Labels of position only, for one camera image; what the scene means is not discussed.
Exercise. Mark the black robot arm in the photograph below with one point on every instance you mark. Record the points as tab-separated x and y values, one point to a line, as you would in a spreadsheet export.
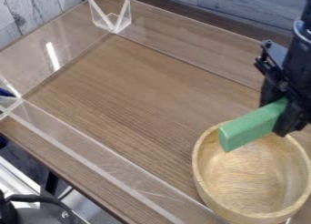
306	6

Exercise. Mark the clear acrylic wall panels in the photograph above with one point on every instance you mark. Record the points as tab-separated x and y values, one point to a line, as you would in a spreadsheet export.
109	107

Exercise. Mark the green rectangular block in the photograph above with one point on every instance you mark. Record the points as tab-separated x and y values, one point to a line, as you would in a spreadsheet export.
248	127

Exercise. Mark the black table leg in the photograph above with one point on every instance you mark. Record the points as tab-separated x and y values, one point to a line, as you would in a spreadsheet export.
52	183

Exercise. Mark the light wooden bowl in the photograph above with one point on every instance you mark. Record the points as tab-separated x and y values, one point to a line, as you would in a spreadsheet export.
256	184

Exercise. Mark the clear acrylic corner bracket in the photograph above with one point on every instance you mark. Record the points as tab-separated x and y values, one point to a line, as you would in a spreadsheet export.
111	22

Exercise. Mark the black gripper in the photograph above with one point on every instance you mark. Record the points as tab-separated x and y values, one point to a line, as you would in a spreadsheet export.
285	67

